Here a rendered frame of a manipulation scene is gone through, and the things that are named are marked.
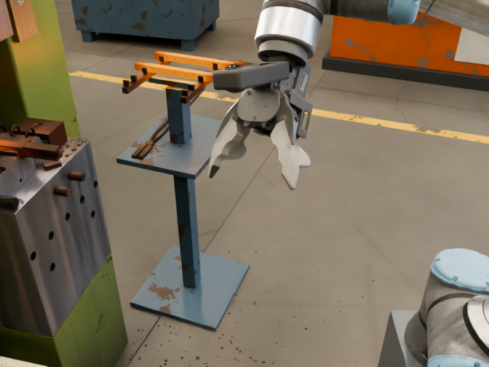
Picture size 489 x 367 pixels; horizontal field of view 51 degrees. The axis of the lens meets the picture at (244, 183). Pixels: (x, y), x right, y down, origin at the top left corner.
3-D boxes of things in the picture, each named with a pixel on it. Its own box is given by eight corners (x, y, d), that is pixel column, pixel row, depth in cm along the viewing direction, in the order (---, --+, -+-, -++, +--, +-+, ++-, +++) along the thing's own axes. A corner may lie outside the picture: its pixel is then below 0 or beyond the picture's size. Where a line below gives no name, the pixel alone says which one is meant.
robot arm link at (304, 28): (299, 3, 68) (244, 11, 74) (292, 37, 68) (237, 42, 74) (332, 32, 75) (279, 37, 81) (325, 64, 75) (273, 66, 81)
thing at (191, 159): (239, 127, 201) (239, 122, 200) (195, 180, 170) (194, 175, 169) (170, 115, 210) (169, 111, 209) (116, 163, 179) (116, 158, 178)
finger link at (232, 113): (233, 155, 75) (271, 110, 72) (225, 152, 73) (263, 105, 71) (218, 136, 77) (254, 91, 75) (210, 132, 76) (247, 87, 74)
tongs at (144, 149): (194, 90, 225) (194, 88, 225) (204, 92, 224) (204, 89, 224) (131, 158, 178) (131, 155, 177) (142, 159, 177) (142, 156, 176)
